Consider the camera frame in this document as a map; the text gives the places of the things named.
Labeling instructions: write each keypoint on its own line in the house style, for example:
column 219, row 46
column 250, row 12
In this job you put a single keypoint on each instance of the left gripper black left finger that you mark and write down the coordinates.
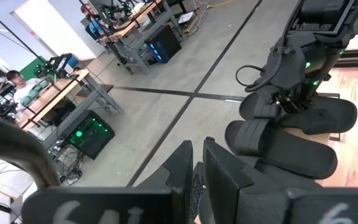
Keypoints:
column 180, row 180

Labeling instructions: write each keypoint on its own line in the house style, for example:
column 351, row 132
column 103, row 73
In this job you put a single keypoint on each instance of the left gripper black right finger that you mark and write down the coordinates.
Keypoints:
column 225, row 186

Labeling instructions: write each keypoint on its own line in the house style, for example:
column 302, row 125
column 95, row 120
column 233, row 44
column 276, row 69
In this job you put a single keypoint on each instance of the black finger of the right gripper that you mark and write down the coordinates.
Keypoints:
column 301, row 102
column 279, row 104

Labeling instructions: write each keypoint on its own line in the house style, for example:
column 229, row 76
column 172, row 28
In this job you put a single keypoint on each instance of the black rubber slide sandal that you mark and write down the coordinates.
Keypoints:
column 291, row 152
column 278, row 175
column 328, row 115

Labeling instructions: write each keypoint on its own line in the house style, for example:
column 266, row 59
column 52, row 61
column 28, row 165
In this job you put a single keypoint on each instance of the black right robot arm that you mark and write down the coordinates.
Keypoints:
column 322, row 15

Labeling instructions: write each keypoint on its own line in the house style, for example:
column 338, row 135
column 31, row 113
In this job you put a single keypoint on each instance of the black computer tower green lights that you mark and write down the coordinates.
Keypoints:
column 95, row 140

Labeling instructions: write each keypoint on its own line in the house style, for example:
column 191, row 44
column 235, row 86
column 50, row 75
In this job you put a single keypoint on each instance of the white power box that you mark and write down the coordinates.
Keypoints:
column 186, row 18

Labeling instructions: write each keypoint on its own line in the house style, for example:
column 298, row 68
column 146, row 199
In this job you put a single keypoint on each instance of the black computer tower blue lights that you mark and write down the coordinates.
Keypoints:
column 166, row 43

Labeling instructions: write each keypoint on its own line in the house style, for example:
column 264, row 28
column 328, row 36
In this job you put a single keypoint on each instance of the background wooden workbench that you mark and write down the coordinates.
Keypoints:
column 126, row 28
column 57, row 90

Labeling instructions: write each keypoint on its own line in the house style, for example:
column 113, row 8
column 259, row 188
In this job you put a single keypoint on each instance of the person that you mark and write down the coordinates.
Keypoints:
column 26, row 90
column 93, row 26

